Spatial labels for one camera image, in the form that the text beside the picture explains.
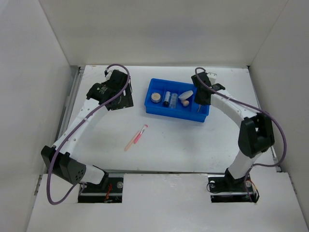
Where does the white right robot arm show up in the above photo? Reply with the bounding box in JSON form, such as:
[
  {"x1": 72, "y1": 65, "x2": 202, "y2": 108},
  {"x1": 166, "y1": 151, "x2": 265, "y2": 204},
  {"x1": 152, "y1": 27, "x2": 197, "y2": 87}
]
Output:
[{"x1": 191, "y1": 72, "x2": 274, "y2": 191}]

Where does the clear tube black cap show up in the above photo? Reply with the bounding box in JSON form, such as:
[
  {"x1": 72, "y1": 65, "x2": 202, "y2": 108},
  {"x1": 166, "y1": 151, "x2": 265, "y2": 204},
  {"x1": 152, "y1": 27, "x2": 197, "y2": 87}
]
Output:
[{"x1": 163, "y1": 91, "x2": 171, "y2": 107}]

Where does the pink makeup brush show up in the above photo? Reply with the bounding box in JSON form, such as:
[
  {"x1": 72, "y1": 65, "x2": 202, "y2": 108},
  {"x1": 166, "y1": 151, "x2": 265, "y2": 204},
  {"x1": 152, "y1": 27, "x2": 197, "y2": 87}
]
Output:
[{"x1": 133, "y1": 124, "x2": 148, "y2": 144}]

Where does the clear plastic bottle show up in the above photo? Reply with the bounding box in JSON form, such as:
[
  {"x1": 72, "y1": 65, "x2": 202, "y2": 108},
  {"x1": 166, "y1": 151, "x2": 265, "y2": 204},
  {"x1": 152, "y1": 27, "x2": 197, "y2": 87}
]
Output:
[{"x1": 169, "y1": 93, "x2": 178, "y2": 109}]

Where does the round powder compact jar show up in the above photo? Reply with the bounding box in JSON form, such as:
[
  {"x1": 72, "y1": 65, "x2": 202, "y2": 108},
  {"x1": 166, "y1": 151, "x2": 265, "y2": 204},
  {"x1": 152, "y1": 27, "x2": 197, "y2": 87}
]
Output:
[{"x1": 151, "y1": 92, "x2": 161, "y2": 103}]

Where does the peach makeup stick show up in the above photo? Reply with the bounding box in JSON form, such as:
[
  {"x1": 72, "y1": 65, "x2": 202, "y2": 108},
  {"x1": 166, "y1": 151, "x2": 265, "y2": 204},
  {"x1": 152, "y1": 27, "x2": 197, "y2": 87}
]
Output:
[{"x1": 124, "y1": 131, "x2": 140, "y2": 151}]

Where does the round white powder puff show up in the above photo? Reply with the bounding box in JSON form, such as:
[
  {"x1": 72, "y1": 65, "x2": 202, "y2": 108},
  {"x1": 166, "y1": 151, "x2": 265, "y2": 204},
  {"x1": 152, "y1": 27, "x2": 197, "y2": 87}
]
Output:
[{"x1": 178, "y1": 90, "x2": 193, "y2": 101}]

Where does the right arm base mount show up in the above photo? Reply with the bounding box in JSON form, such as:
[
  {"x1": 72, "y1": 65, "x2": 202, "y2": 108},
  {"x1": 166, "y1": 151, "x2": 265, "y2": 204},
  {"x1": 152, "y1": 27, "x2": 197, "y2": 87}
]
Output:
[{"x1": 206, "y1": 175, "x2": 260, "y2": 203}]

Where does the blue divided plastic tray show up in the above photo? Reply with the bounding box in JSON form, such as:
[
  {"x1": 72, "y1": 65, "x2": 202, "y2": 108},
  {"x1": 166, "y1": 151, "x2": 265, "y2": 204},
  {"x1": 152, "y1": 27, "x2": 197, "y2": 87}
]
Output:
[{"x1": 144, "y1": 78, "x2": 210, "y2": 122}]

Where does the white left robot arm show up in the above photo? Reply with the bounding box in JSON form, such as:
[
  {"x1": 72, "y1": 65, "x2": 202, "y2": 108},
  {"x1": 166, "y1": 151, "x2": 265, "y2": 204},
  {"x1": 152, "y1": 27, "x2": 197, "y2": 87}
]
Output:
[{"x1": 41, "y1": 67, "x2": 133, "y2": 192}]

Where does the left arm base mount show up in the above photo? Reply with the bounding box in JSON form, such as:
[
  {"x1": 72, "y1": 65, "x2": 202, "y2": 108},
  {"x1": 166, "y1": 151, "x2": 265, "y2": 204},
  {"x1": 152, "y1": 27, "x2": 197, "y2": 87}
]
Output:
[{"x1": 78, "y1": 173, "x2": 124, "y2": 203}]

